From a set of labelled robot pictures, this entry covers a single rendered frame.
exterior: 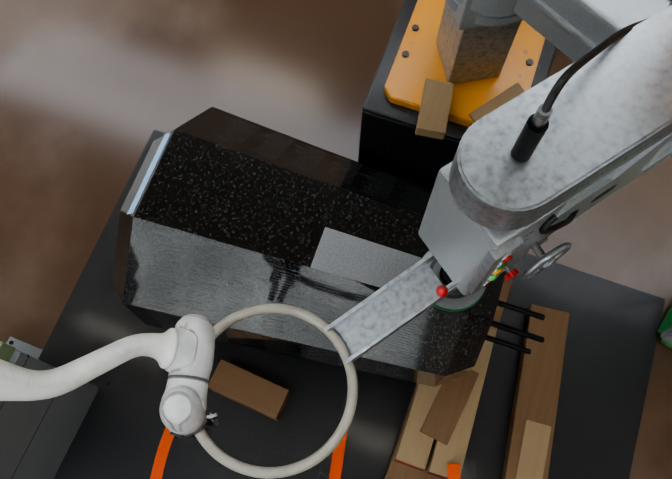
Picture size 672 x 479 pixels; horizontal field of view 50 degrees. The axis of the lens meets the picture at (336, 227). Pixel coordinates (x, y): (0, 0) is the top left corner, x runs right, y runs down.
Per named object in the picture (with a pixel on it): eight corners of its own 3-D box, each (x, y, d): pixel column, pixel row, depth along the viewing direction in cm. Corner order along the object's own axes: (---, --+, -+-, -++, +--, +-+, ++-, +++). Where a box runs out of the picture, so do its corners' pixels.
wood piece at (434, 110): (424, 85, 254) (425, 77, 249) (452, 90, 253) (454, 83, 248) (415, 134, 247) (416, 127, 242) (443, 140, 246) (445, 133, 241)
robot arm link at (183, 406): (205, 438, 179) (212, 386, 184) (196, 430, 165) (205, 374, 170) (161, 435, 179) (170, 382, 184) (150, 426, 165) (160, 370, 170)
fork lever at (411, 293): (511, 184, 209) (512, 179, 204) (553, 236, 203) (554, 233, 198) (320, 319, 213) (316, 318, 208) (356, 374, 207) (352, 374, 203)
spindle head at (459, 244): (516, 173, 207) (563, 91, 165) (564, 233, 200) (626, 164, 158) (414, 236, 200) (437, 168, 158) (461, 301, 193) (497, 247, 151)
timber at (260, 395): (211, 390, 291) (206, 386, 280) (225, 363, 295) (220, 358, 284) (278, 421, 287) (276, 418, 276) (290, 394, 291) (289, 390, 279)
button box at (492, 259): (490, 270, 182) (517, 232, 156) (496, 278, 182) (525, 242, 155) (465, 286, 181) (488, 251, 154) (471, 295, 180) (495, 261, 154)
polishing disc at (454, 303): (404, 272, 223) (404, 271, 222) (453, 230, 228) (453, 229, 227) (451, 323, 217) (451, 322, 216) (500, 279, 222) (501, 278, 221)
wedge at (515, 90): (514, 89, 253) (518, 81, 249) (531, 110, 250) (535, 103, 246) (468, 115, 250) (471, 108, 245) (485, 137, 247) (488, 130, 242)
